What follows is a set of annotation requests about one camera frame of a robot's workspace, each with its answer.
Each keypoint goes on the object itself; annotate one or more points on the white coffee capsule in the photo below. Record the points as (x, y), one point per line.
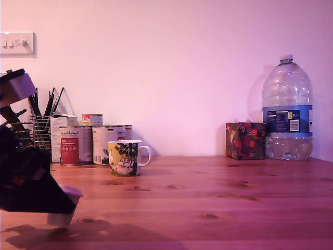
(59, 220)

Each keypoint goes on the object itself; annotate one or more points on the small orange labelled can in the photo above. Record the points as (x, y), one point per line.
(92, 119)

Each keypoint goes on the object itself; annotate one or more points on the large white labelled can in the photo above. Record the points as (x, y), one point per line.
(129, 132)
(100, 145)

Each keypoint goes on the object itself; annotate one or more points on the pale grey camera box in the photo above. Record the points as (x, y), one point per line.
(22, 84)

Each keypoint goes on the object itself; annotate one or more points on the large can with red label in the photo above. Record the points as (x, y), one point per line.
(75, 145)

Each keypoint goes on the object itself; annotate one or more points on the large clear water bottle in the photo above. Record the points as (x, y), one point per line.
(287, 117)

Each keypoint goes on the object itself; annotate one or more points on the white wall light switch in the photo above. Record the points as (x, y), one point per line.
(18, 43)

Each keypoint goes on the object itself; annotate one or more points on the white carton box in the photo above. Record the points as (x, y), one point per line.
(55, 138)

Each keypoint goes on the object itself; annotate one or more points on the cartoon print coffee mug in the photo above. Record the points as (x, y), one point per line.
(123, 159)

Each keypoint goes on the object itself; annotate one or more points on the floral patterned box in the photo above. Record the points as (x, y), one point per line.
(245, 142)

